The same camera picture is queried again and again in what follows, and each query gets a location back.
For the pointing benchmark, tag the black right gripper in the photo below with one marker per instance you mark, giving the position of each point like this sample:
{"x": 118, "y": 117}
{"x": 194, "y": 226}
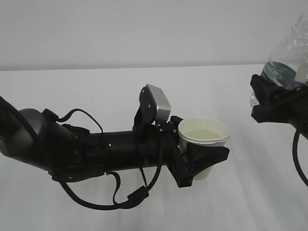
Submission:
{"x": 291, "y": 108}

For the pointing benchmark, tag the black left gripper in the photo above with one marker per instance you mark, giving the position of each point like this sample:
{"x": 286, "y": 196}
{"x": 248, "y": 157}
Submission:
{"x": 200, "y": 158}

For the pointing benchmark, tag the white paper cup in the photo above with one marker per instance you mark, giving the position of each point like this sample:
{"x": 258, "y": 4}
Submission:
{"x": 202, "y": 131}

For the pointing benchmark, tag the clear water bottle green label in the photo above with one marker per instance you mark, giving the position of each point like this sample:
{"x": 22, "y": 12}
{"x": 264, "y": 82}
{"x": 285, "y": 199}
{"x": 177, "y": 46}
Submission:
{"x": 285, "y": 59}

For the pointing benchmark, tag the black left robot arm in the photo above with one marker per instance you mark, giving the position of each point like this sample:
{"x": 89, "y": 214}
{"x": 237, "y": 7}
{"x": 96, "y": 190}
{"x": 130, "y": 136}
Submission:
{"x": 73, "y": 154}

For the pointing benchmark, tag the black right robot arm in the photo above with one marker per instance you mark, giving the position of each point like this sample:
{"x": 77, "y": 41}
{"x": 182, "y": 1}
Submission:
{"x": 300, "y": 122}

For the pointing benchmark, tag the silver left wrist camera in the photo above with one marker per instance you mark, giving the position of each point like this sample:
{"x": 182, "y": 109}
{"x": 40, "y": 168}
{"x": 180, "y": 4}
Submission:
{"x": 154, "y": 108}

